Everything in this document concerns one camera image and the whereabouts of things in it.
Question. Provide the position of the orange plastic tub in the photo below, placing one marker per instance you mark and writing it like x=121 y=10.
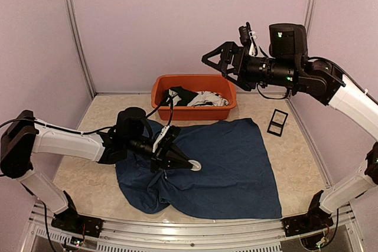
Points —
x=196 y=82

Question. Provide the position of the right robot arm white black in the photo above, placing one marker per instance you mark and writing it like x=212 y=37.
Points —
x=288 y=65

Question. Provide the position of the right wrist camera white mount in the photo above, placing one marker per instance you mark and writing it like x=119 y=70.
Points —
x=248 y=39

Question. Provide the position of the dark blue t-shirt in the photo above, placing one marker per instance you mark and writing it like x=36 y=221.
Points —
x=236 y=180

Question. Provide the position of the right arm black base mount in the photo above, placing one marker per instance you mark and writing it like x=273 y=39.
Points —
x=302 y=224

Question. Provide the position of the black square display box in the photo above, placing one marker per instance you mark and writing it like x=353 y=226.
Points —
x=277 y=122

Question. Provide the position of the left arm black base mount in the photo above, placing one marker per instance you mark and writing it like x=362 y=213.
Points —
x=81 y=224

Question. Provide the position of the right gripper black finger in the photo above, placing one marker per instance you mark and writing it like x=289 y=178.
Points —
x=217 y=59
x=241 y=83

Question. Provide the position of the left aluminium corner post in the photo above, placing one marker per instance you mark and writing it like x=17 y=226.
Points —
x=74 y=28

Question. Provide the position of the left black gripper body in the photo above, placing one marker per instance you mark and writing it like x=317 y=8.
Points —
x=159 y=156

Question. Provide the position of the black and white garment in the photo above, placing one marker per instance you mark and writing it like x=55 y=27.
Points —
x=186 y=98

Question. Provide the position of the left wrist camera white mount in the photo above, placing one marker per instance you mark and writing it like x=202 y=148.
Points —
x=166 y=137

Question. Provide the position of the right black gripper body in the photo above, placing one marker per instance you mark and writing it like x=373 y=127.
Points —
x=247 y=71

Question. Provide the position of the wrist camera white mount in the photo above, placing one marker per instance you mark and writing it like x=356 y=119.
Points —
x=166 y=137
x=248 y=39

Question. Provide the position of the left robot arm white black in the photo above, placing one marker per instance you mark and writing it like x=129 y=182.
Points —
x=27 y=135

